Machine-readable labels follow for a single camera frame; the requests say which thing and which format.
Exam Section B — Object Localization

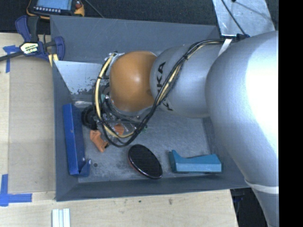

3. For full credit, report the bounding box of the orange crumpled cloth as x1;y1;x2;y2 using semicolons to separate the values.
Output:
89;123;125;153

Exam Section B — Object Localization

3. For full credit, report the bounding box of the black oval dish red rim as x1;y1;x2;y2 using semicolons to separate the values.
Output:
127;144;163;180

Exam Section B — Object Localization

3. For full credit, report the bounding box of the blue angled flat block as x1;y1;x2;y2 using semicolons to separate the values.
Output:
62;103;91;177

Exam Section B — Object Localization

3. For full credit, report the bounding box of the grey metal bin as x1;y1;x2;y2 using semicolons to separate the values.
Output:
49;15;250;202

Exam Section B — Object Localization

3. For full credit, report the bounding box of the teal wedge block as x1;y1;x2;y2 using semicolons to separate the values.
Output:
168;149;224;174

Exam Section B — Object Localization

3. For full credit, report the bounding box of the pale wood board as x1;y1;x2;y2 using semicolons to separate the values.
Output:
8;57;57;194

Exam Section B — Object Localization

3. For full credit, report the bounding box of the black cylinder on white bracket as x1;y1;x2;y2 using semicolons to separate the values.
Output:
81;105;98;131

